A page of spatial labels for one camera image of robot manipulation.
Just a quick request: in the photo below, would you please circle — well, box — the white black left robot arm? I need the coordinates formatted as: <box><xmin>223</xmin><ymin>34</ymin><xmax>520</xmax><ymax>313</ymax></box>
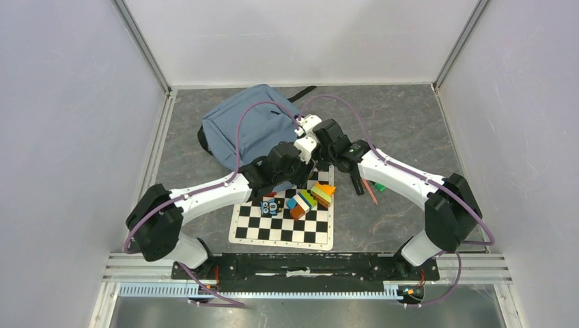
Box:
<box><xmin>124</xmin><ymin>137</ymin><xmax>318</xmax><ymax>279</ymax></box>

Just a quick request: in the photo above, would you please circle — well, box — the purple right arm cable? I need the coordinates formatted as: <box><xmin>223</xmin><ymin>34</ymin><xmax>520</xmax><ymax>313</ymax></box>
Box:
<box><xmin>299</xmin><ymin>94</ymin><xmax>496</xmax><ymax>309</ymax></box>

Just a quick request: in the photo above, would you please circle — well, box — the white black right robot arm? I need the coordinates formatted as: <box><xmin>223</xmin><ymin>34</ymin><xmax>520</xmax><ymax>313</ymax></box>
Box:
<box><xmin>299</xmin><ymin>115</ymin><xmax>482</xmax><ymax>279</ymax></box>

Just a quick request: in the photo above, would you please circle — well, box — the blue grey backpack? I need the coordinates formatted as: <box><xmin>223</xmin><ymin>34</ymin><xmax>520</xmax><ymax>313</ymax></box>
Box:
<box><xmin>197</xmin><ymin>84</ymin><xmax>314</xmax><ymax>178</ymax></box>

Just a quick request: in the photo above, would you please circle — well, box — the purple highlighter marker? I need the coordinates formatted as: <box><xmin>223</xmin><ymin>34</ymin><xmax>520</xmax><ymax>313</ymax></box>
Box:
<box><xmin>350</xmin><ymin>174</ymin><xmax>365</xmax><ymax>195</ymax></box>

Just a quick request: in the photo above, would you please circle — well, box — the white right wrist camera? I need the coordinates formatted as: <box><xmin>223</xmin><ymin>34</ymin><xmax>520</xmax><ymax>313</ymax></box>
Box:
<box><xmin>294</xmin><ymin>115</ymin><xmax>322</xmax><ymax>138</ymax></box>

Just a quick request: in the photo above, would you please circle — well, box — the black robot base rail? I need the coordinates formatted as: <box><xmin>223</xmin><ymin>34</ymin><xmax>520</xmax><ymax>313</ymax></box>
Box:
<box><xmin>171</xmin><ymin>252</ymin><xmax>440</xmax><ymax>308</ymax></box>

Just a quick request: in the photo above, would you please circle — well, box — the black white chess mat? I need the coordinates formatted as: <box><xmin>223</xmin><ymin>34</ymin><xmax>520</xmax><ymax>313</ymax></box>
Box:
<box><xmin>229</xmin><ymin>166</ymin><xmax>335</xmax><ymax>251</ymax></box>

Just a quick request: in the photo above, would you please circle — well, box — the blue owl toy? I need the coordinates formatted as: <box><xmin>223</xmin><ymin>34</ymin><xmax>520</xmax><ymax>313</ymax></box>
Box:
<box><xmin>260</xmin><ymin>197</ymin><xmax>285</xmax><ymax>217</ymax></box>

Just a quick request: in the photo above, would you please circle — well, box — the multicolour toy brick stack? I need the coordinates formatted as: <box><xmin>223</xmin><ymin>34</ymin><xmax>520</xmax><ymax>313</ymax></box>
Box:
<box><xmin>285</xmin><ymin>182</ymin><xmax>336</xmax><ymax>221</ymax></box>

